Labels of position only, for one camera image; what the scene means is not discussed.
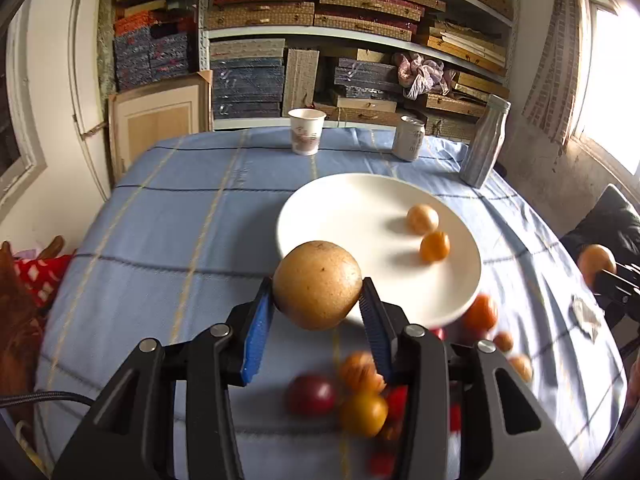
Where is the large tan pear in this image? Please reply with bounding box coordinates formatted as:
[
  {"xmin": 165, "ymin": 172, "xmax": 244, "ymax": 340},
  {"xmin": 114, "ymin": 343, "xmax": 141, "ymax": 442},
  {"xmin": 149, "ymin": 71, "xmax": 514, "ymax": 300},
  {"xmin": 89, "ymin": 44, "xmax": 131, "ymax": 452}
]
[{"xmin": 272, "ymin": 240, "xmax": 362, "ymax": 330}]

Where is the white crumpled tissue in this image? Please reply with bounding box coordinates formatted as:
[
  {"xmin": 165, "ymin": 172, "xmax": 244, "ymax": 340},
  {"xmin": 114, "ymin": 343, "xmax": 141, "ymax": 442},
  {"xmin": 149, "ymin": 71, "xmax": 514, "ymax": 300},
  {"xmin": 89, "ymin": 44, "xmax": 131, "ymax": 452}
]
[{"xmin": 570, "ymin": 295, "xmax": 605, "ymax": 342}]

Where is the dark purple plum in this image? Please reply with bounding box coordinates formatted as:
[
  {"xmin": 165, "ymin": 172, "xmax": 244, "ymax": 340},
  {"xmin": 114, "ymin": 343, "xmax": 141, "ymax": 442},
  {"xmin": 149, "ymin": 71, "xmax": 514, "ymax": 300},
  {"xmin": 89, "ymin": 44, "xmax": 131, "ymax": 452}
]
[{"xmin": 285, "ymin": 374, "xmax": 336, "ymax": 418}]

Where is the white round plate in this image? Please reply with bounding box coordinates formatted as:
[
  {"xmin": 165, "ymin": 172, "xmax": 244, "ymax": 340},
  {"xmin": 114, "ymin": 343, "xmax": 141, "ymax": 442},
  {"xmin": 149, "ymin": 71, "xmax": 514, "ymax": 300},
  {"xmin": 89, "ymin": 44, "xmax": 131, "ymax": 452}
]
[{"xmin": 276, "ymin": 172, "xmax": 483, "ymax": 328}]

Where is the large orange tangerine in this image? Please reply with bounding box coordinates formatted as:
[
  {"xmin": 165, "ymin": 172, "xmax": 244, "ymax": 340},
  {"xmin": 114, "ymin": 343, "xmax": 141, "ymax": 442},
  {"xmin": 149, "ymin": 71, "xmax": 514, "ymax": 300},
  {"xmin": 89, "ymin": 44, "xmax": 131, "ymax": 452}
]
[{"xmin": 462, "ymin": 292, "xmax": 498, "ymax": 336}]

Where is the small orange fruit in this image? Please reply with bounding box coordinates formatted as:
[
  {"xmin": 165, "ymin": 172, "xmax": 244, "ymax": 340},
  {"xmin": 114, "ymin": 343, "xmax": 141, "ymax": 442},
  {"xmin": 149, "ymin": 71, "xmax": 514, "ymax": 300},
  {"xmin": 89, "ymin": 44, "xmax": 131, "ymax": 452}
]
[{"xmin": 420, "ymin": 231, "xmax": 450, "ymax": 264}]

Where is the tan round fruit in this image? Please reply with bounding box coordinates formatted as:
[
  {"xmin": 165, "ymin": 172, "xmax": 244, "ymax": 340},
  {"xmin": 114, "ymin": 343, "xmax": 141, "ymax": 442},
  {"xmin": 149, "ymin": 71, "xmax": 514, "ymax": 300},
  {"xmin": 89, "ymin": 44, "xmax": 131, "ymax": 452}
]
[{"xmin": 406, "ymin": 204, "xmax": 439, "ymax": 236}]

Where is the red cherry tomato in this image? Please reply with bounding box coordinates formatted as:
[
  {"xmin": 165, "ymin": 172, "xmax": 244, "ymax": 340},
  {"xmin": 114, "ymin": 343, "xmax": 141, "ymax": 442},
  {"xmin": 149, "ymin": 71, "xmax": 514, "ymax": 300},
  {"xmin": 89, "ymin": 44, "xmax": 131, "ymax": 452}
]
[{"xmin": 368, "ymin": 446, "xmax": 398, "ymax": 479}]

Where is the blue checked tablecloth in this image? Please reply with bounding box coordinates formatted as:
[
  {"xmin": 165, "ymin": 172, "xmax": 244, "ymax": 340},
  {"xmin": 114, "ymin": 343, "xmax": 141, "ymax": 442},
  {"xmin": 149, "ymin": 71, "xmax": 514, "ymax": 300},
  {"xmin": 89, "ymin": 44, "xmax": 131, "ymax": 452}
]
[{"xmin": 36, "ymin": 128, "xmax": 627, "ymax": 468}]

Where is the grey striped bottle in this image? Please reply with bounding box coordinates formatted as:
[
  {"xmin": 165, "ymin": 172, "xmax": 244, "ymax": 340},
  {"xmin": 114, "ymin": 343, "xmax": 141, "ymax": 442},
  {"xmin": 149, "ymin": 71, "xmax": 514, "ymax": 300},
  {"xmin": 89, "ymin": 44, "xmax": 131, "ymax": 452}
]
[{"xmin": 460, "ymin": 94, "xmax": 511, "ymax": 188}]

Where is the white drink can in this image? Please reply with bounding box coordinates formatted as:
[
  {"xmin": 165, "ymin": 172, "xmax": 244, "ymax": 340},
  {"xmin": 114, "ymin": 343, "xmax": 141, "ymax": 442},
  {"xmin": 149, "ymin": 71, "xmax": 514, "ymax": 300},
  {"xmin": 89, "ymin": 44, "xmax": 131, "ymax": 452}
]
[{"xmin": 392, "ymin": 115, "xmax": 425, "ymax": 162}]

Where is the white paper cup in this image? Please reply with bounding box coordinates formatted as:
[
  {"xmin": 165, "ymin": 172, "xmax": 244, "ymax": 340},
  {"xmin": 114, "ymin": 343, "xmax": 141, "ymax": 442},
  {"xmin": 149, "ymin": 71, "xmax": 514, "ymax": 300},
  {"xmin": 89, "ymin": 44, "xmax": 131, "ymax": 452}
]
[{"xmin": 288, "ymin": 108, "xmax": 326, "ymax": 156}]

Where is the brown plush toy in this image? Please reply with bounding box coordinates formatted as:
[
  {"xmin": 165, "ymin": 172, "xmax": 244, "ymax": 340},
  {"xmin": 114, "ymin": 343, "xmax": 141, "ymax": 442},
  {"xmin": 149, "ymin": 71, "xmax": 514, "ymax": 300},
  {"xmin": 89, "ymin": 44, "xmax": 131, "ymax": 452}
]
[{"xmin": 0, "ymin": 235, "xmax": 76, "ymax": 430}]

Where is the pink crumpled cloth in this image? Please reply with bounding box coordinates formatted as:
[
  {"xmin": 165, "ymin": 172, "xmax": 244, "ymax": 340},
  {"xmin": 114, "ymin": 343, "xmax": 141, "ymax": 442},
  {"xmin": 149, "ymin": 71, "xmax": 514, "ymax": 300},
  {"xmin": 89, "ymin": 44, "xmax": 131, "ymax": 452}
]
[{"xmin": 393, "ymin": 52, "xmax": 457, "ymax": 101}]

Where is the framed wooden panel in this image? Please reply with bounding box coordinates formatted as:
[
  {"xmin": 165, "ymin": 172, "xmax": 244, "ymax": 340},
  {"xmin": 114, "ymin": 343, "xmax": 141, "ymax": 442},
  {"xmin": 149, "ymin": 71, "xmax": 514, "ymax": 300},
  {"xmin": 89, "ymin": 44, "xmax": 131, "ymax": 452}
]
[{"xmin": 108, "ymin": 70, "xmax": 214, "ymax": 182}]

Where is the metal storage shelf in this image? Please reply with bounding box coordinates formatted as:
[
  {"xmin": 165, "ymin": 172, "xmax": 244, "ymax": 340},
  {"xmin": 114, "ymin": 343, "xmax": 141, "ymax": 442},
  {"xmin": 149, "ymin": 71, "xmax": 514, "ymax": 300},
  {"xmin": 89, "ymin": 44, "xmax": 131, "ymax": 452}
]
[{"xmin": 196, "ymin": 0, "xmax": 522, "ymax": 134}]

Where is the window with white frame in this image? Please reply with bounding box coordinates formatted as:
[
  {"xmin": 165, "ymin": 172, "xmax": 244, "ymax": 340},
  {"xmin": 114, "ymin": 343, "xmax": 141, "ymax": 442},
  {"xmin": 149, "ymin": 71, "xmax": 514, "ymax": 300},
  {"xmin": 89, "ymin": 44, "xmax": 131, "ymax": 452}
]
[{"xmin": 1, "ymin": 0, "xmax": 47, "ymax": 219}]

